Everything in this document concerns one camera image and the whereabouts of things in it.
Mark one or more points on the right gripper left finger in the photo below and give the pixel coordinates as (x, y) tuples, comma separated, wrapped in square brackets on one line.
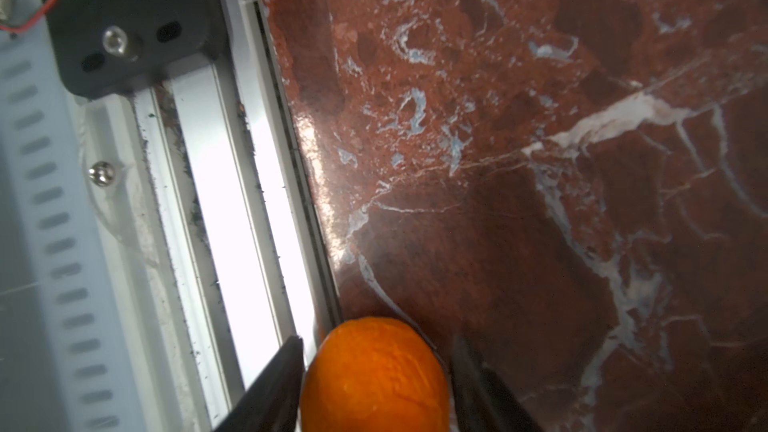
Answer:
[(271, 403)]

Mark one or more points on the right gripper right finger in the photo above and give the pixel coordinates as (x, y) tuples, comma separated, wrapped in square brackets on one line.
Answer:
[(483, 402)]

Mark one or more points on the small orange fake tangerine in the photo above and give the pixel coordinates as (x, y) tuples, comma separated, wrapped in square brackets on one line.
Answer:
[(375, 374)]

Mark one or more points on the aluminium front rail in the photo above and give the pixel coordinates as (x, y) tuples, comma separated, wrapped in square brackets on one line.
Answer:
[(212, 257)]

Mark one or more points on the white slotted cable duct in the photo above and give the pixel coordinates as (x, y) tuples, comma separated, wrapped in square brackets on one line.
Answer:
[(65, 364)]

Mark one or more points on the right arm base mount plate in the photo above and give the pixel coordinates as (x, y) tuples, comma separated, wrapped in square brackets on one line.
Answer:
[(120, 46)]

